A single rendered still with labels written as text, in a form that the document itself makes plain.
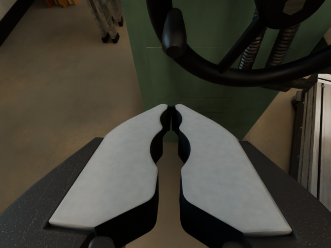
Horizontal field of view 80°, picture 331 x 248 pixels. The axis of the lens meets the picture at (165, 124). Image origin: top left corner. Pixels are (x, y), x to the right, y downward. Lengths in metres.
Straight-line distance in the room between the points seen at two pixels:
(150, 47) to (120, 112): 0.66
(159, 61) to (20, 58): 1.25
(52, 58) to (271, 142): 1.40
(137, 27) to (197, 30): 0.13
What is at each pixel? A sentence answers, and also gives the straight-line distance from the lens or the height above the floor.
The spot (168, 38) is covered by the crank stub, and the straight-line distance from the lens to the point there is 0.20.
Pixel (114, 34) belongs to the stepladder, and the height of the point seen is 0.06.
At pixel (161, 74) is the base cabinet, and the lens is 0.58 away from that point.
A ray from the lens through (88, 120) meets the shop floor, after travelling 1.15.
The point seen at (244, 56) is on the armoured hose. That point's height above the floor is 0.67.
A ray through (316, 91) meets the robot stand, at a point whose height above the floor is 0.23.
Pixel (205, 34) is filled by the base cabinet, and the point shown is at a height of 0.63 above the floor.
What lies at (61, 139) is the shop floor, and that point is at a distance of 1.16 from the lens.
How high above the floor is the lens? 0.93
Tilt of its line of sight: 62 degrees down
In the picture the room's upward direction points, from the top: 2 degrees counter-clockwise
